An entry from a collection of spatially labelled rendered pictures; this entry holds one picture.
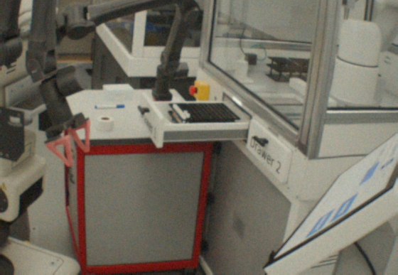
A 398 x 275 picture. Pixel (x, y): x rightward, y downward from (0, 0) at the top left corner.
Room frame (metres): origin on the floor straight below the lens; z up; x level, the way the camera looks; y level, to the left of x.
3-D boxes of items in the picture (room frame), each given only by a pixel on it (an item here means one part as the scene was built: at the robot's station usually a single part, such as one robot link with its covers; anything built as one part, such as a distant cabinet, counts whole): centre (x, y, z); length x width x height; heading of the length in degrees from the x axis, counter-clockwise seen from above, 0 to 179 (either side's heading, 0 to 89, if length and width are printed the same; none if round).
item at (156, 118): (1.82, 0.18, 0.87); 0.29 x 0.02 x 0.11; 21
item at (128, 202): (2.21, 0.30, 0.38); 0.62 x 0.58 x 0.76; 21
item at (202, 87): (2.24, 0.01, 0.88); 0.07 x 0.05 x 0.07; 21
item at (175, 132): (1.89, -0.02, 0.86); 0.40 x 0.26 x 0.06; 111
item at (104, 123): (1.96, 0.37, 0.78); 0.07 x 0.07 x 0.04
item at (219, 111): (1.89, -0.01, 0.87); 0.22 x 0.18 x 0.06; 111
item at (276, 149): (1.64, -0.24, 0.87); 0.29 x 0.02 x 0.11; 21
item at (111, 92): (2.37, 0.39, 0.79); 0.13 x 0.09 x 0.05; 116
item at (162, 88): (2.07, 0.16, 0.92); 0.10 x 0.07 x 0.07; 20
